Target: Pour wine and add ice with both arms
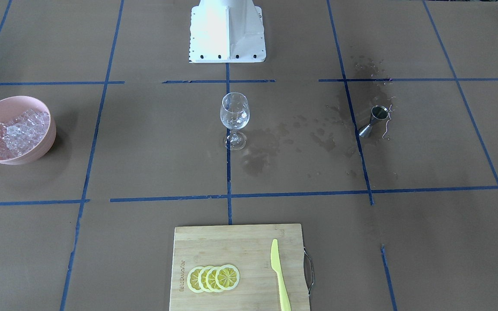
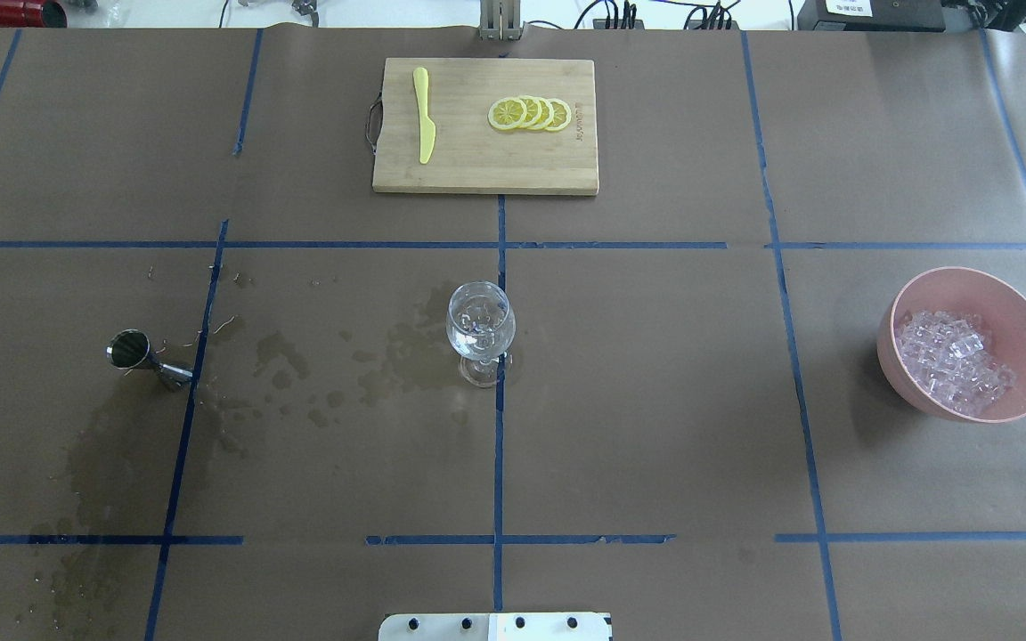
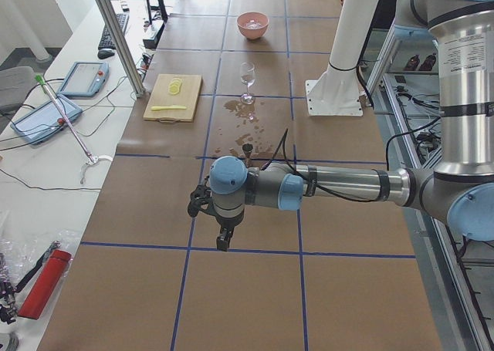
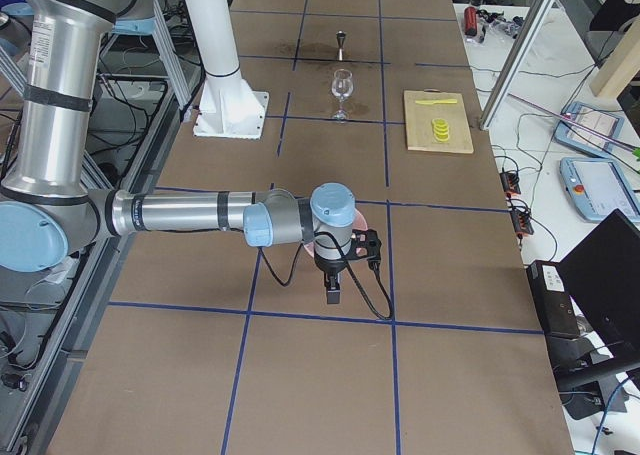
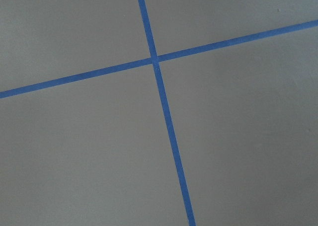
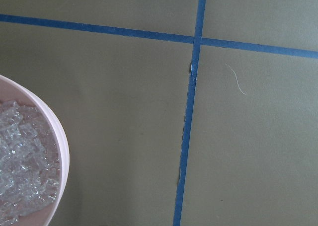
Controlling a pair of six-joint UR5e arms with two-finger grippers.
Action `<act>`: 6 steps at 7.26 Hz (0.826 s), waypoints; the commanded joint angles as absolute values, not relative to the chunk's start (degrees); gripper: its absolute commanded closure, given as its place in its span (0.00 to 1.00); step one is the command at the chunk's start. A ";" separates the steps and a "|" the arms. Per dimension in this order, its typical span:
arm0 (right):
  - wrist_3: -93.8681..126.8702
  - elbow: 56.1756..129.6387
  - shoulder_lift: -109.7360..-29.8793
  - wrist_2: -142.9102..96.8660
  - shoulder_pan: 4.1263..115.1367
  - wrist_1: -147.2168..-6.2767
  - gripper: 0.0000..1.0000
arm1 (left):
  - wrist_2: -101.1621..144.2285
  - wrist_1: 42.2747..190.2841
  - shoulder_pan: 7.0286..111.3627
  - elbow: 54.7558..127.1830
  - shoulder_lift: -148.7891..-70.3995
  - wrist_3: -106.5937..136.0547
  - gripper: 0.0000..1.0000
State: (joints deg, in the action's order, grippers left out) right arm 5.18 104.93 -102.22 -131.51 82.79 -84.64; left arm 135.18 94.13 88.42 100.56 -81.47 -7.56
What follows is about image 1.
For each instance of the steel jigger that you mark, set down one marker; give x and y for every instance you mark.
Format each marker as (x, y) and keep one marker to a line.
(378, 114)

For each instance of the bamboo cutting board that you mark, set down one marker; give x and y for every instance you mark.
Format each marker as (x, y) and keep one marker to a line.
(248, 248)

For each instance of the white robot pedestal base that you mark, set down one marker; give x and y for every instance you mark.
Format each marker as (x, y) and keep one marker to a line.
(227, 31)

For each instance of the clear ice cubes pile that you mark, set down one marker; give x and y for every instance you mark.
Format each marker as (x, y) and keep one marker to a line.
(22, 133)

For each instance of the pink bowl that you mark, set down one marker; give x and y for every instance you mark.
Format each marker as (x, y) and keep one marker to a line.
(14, 106)

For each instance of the yellow plastic knife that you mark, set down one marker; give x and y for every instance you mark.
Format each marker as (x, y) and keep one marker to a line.
(276, 266)

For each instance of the clear wine glass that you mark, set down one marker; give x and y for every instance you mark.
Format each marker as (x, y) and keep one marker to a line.
(235, 115)

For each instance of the lemon slice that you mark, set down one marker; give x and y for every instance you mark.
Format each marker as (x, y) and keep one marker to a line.
(193, 280)
(202, 278)
(227, 277)
(210, 280)

